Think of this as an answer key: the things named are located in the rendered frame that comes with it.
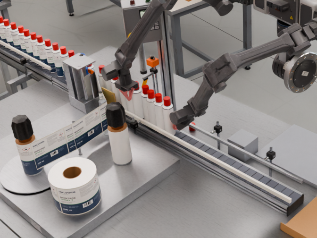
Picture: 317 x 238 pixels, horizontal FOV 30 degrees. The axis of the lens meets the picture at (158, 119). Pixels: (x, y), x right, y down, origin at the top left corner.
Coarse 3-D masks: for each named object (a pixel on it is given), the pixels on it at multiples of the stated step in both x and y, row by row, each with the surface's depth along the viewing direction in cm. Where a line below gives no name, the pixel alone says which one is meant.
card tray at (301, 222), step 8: (312, 200) 244; (304, 208) 240; (312, 208) 240; (296, 216) 237; (304, 216) 237; (312, 216) 236; (288, 224) 234; (296, 224) 234; (304, 224) 233; (312, 224) 233; (288, 232) 230; (296, 232) 226; (304, 232) 230; (312, 232) 229
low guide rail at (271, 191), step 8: (128, 112) 296; (144, 120) 288; (152, 128) 285; (160, 128) 282; (168, 136) 278; (184, 144) 271; (200, 152) 264; (216, 160) 258; (232, 168) 253; (240, 176) 251; (248, 176) 248; (256, 184) 245; (264, 184) 243; (272, 192) 240; (288, 200) 234
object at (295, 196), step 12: (156, 132) 285; (180, 132) 284; (180, 144) 276; (192, 144) 275; (204, 144) 274; (216, 156) 266; (240, 168) 258; (264, 180) 250; (264, 192) 244; (288, 192) 242; (288, 204) 237
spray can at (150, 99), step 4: (148, 92) 277; (152, 92) 277; (148, 96) 279; (152, 96) 278; (148, 100) 279; (152, 100) 279; (148, 104) 280; (152, 104) 280; (148, 108) 282; (152, 108) 281; (148, 112) 284; (152, 112) 282; (152, 116) 283; (152, 120) 285
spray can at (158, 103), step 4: (156, 96) 274; (160, 96) 274; (156, 100) 275; (160, 100) 275; (156, 104) 276; (160, 104) 275; (156, 108) 277; (160, 108) 276; (156, 112) 278; (160, 112) 278; (156, 116) 280; (160, 116) 279; (156, 120) 282; (160, 120) 280; (156, 124) 284; (160, 124) 281; (164, 128) 283
